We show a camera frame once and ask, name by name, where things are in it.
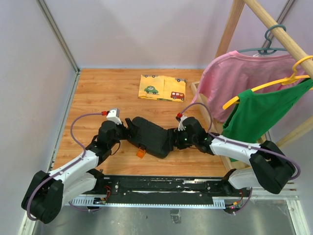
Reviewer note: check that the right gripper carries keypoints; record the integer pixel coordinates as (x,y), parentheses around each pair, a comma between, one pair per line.
(174,133)

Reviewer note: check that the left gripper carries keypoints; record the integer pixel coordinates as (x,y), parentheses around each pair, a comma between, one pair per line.
(127,132)

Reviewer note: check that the black plastic tool case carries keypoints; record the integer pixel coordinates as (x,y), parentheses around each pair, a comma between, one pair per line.
(151,138)

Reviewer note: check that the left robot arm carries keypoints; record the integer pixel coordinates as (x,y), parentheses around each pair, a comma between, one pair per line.
(68,171)

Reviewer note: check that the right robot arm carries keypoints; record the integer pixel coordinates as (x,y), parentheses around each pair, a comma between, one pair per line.
(268,166)

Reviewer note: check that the yellow car print cloth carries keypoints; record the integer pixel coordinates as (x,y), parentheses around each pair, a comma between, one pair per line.
(160,87)

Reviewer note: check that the pink t-shirt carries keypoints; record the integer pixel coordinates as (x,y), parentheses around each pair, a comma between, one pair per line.
(232,73)

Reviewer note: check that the green tank top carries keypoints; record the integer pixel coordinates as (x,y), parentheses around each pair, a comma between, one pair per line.
(256,113)

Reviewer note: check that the yellow clothes hanger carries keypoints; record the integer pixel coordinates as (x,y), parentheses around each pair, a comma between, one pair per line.
(284,81)

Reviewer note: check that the teal clothes hanger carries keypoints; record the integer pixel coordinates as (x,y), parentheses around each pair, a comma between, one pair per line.
(267,49)

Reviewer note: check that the wooden clothes rack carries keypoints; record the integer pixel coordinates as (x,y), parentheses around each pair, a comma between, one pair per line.
(249,33)

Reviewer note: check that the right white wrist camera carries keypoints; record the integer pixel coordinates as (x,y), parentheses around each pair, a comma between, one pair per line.
(180,118)

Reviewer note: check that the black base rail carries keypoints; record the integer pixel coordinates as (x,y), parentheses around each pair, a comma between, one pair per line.
(93,190)

